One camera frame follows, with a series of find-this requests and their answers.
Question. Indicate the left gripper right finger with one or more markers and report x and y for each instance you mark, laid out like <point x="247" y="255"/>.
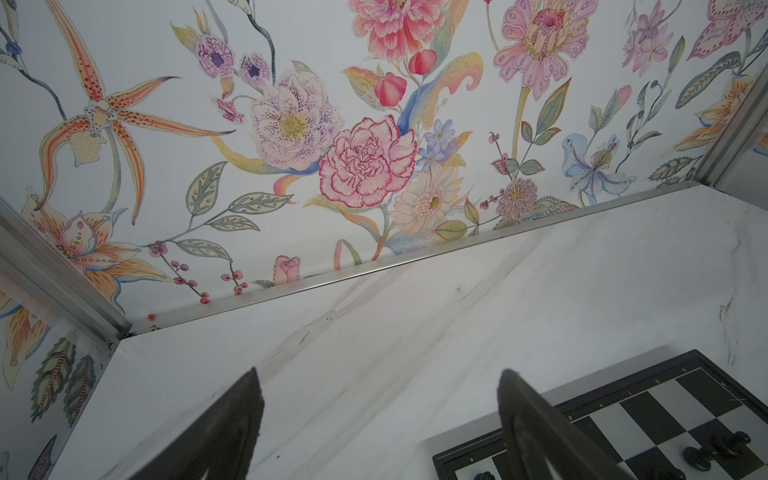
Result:
<point x="541" y="443"/>

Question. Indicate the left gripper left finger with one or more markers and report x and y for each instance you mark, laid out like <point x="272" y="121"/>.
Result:
<point x="214" y="440"/>

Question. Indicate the black white chess board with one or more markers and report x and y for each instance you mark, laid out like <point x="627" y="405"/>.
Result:
<point x="687" y="394"/>

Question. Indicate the black chess pieces on board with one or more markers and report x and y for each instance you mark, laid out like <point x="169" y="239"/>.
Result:
<point x="683" y="457"/>

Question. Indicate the left aluminium corner post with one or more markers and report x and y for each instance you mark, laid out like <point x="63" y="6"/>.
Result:
<point x="47" y="275"/>

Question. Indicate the aluminium corner post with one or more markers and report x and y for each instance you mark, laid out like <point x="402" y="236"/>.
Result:
<point x="47" y="275"/>
<point x="736" y="164"/>

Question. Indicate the right aluminium corner post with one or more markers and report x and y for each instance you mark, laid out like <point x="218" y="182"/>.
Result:
<point x="736" y="164"/>

